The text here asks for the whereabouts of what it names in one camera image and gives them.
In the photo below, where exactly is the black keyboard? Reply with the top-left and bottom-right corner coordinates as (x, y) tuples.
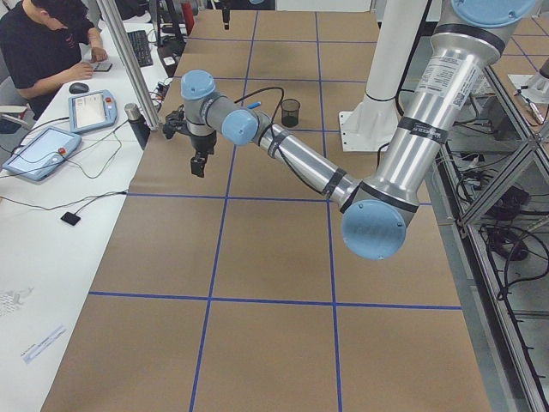
(127, 30), (154, 67)

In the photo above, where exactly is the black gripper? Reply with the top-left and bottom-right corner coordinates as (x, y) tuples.
(190, 131), (217, 177)
(220, 0), (231, 30)

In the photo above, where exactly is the teach pendant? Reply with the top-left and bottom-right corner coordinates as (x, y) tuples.
(3, 127), (81, 182)
(68, 90), (118, 134)

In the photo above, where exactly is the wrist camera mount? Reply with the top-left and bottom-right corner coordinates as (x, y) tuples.
(162, 110), (188, 140)

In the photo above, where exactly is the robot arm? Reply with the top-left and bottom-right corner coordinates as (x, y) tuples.
(181, 1), (534, 260)
(210, 0), (274, 30)

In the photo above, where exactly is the upper teach pendant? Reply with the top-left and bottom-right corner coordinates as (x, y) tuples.
(68, 90), (118, 134)

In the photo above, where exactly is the blue marker pen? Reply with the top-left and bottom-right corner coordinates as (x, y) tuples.
(246, 101), (262, 110)

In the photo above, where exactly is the dark water bottle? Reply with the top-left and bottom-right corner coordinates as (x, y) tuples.
(124, 103), (150, 150)

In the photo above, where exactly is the aluminium frame post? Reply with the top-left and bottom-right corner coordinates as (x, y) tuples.
(96, 0), (160, 130)

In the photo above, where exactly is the lower teach pendant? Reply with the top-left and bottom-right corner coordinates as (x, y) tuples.
(3, 127), (81, 182)

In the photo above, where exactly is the computer mouse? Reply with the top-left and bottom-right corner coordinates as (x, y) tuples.
(69, 82), (89, 94)

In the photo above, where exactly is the small black pad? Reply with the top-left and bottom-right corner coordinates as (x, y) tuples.
(61, 212), (81, 227)

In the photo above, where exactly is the white pedestal column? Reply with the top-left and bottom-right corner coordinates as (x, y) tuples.
(339, 0), (430, 152)

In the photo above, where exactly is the black mesh pen cup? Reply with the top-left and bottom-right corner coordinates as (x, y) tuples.
(281, 99), (300, 128)

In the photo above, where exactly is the seated person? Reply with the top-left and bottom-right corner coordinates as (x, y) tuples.
(1, 0), (108, 118)

